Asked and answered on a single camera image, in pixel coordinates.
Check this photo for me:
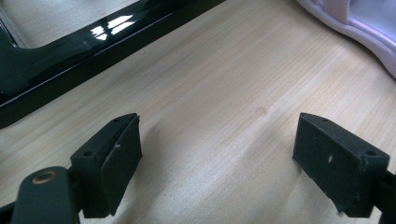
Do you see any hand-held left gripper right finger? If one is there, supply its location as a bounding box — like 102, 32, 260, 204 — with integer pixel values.
292, 112, 390, 218

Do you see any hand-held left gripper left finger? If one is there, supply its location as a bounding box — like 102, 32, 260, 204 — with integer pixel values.
70, 112, 144, 218

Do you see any red and black shoe rack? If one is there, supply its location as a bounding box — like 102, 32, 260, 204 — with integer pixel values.
0, 0, 226, 129

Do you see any purple sandal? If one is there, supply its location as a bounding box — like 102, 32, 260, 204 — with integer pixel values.
295, 0, 396, 78

